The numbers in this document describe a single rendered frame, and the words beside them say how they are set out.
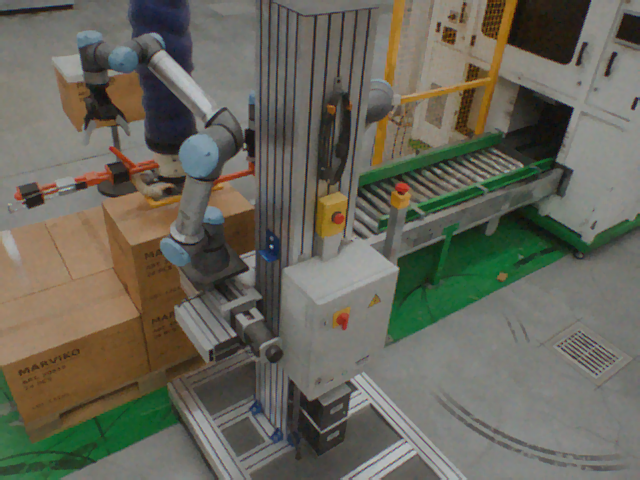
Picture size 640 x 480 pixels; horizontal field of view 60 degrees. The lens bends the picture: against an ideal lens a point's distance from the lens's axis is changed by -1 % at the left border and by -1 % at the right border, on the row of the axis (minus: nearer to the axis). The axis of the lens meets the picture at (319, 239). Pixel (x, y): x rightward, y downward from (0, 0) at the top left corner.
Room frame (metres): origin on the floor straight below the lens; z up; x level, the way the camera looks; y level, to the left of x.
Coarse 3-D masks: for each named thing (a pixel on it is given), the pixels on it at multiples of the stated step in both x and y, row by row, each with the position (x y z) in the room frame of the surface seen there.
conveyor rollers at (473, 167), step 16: (448, 160) 3.64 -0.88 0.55; (464, 160) 3.65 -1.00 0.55; (480, 160) 3.72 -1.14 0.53; (496, 160) 3.72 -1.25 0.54; (512, 160) 3.73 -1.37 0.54; (400, 176) 3.36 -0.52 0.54; (416, 176) 3.37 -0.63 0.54; (432, 176) 3.38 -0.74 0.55; (448, 176) 3.40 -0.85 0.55; (464, 176) 3.41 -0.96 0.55; (480, 176) 3.48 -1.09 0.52; (368, 192) 3.09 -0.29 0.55; (384, 192) 3.11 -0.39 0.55; (416, 192) 3.15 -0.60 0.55; (448, 192) 3.23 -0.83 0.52; (368, 208) 2.92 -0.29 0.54; (384, 208) 2.93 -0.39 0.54; (448, 208) 3.00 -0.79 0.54; (368, 224) 2.76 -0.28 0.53
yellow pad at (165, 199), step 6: (168, 186) 2.08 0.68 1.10; (216, 186) 2.16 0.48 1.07; (222, 186) 2.17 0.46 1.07; (162, 192) 2.07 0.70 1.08; (168, 192) 2.06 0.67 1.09; (174, 192) 2.08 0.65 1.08; (180, 192) 2.08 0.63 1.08; (150, 198) 2.03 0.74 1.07; (156, 198) 2.02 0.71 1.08; (162, 198) 2.03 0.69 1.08; (168, 198) 2.03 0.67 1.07; (174, 198) 2.04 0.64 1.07; (180, 198) 2.05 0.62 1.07; (150, 204) 1.99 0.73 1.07; (156, 204) 1.99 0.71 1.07; (162, 204) 2.00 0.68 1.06
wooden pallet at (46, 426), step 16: (160, 368) 1.88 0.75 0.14; (176, 368) 1.99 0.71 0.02; (192, 368) 2.00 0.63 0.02; (128, 384) 1.77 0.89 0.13; (144, 384) 1.82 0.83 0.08; (160, 384) 1.87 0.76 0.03; (96, 400) 1.74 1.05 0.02; (112, 400) 1.75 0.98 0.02; (128, 400) 1.76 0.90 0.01; (48, 416) 1.54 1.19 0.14; (64, 416) 1.63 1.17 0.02; (80, 416) 1.64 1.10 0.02; (32, 432) 1.49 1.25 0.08; (48, 432) 1.53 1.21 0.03
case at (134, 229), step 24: (216, 192) 2.32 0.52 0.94; (120, 216) 2.05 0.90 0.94; (144, 216) 2.07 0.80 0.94; (168, 216) 2.08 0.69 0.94; (240, 216) 2.16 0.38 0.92; (120, 240) 1.97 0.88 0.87; (144, 240) 1.89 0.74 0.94; (240, 240) 2.16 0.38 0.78; (120, 264) 2.04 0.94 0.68; (144, 264) 1.88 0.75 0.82; (168, 264) 1.94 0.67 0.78; (144, 288) 1.87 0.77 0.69; (168, 288) 1.93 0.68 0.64; (144, 312) 1.86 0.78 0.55
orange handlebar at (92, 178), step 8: (152, 160) 2.15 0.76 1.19; (136, 168) 2.07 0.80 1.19; (144, 168) 2.08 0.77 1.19; (152, 168) 2.10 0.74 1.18; (80, 176) 1.97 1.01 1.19; (88, 176) 1.96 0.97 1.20; (96, 176) 1.97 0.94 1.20; (104, 176) 1.98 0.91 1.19; (224, 176) 2.05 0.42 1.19; (232, 176) 2.07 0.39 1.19; (240, 176) 2.09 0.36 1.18; (48, 184) 1.89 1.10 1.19; (88, 184) 1.94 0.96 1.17; (96, 184) 1.95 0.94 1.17; (16, 192) 1.81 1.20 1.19; (56, 192) 1.86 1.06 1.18
